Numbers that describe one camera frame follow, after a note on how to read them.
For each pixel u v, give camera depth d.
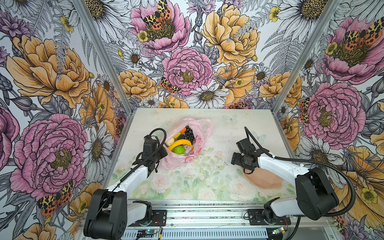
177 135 1.02
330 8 0.72
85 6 0.72
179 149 0.92
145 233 0.71
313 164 0.87
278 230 0.72
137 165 0.58
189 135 1.02
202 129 0.99
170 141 0.96
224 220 0.75
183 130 1.04
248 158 0.65
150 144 0.67
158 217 0.73
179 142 0.96
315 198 0.43
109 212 0.41
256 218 0.74
